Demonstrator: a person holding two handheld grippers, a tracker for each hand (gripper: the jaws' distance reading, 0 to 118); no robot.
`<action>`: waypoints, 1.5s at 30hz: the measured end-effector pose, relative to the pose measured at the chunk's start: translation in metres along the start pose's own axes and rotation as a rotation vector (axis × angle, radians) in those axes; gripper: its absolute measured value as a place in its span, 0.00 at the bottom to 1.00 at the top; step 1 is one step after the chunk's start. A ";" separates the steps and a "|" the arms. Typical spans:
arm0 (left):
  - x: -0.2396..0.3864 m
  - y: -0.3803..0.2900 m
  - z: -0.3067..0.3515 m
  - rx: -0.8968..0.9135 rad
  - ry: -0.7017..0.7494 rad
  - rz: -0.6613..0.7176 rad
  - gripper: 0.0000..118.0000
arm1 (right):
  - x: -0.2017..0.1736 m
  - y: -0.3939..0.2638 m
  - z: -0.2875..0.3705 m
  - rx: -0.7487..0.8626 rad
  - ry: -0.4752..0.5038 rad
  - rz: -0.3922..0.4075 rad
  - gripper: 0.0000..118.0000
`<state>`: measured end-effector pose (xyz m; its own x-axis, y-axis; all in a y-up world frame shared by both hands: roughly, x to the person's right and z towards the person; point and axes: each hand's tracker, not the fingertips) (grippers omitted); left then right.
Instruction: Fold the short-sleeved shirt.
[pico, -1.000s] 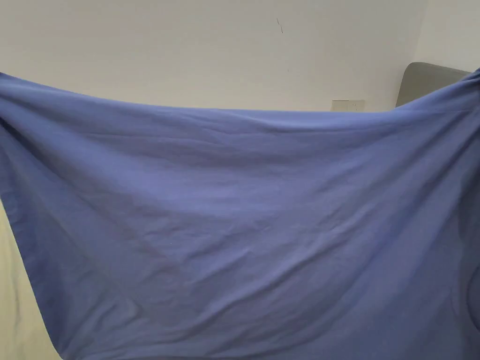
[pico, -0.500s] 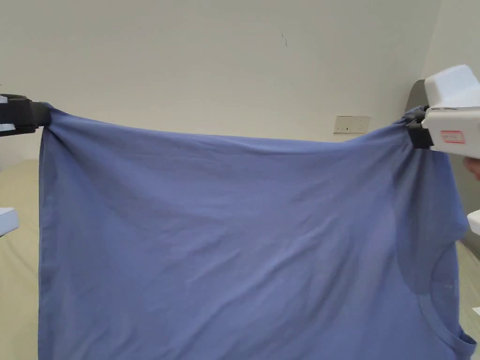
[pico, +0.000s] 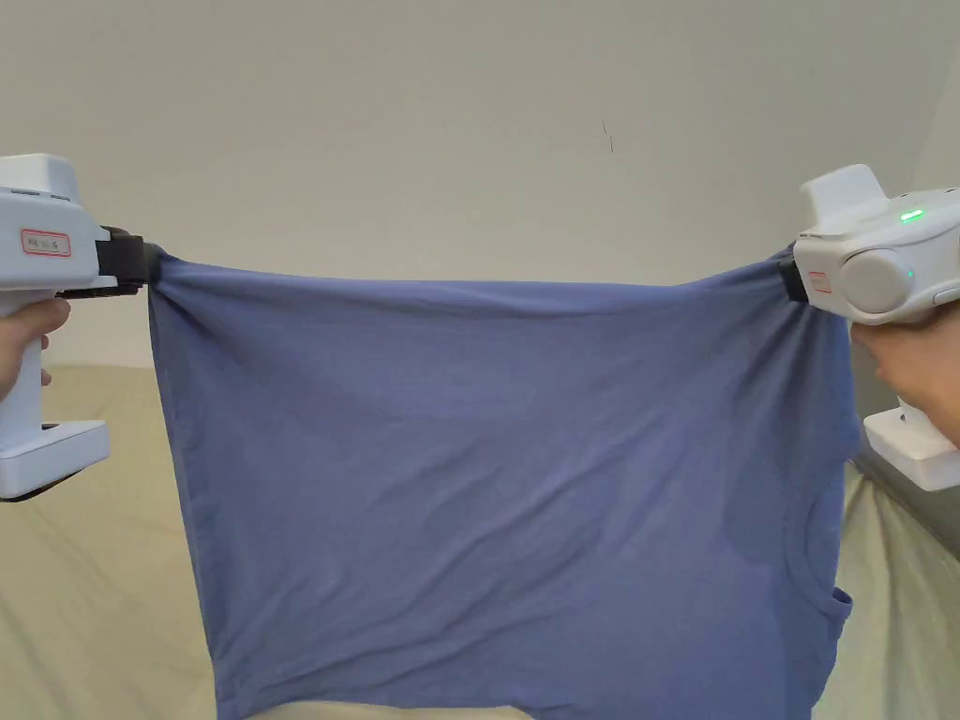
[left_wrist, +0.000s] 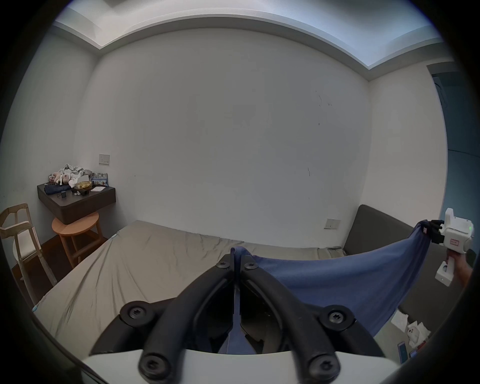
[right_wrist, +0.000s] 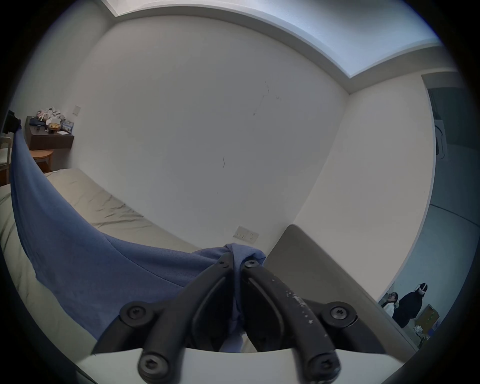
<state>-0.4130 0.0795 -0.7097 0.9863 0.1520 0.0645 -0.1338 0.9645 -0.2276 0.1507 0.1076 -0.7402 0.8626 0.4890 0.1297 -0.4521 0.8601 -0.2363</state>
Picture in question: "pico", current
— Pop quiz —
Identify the blue shirt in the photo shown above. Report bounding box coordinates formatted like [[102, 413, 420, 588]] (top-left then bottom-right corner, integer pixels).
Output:
[[146, 253, 861, 720]]

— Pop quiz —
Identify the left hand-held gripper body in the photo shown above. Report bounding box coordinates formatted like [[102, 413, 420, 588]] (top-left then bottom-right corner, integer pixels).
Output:
[[0, 154, 145, 503]]

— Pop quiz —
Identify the bed with beige sheet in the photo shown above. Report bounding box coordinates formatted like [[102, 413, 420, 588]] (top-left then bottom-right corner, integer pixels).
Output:
[[0, 364, 960, 720]]

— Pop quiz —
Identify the person's right hand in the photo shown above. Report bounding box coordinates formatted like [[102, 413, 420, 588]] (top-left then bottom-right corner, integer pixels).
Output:
[[850, 296, 960, 453]]

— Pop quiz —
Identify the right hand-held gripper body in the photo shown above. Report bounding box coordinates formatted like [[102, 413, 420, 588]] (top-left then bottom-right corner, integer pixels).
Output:
[[776, 165, 960, 493]]

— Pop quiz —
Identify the person's left hand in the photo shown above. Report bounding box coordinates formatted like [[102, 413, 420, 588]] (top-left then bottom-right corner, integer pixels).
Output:
[[0, 294, 72, 410]]

